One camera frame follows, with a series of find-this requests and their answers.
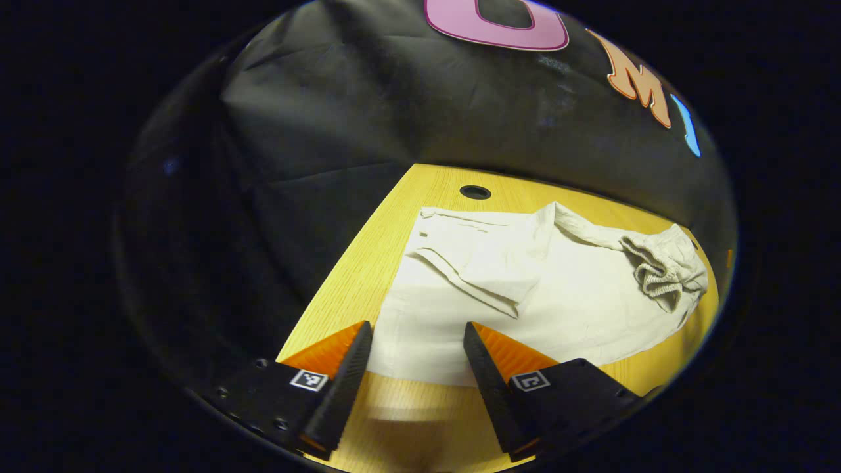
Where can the cream white jeans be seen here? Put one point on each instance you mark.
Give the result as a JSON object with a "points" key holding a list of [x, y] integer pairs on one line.
{"points": [[578, 302]]}

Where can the black backdrop cloth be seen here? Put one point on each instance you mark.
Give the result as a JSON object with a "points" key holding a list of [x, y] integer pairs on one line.
{"points": [[394, 112]]}

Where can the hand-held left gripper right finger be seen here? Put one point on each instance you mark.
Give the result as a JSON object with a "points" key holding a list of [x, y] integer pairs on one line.
{"points": [[489, 394]]}

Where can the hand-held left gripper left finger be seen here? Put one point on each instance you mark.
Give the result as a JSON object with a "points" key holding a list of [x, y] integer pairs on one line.
{"points": [[345, 394]]}

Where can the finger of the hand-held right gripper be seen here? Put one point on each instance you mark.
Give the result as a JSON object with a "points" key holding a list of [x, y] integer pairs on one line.
{"points": [[729, 259]]}

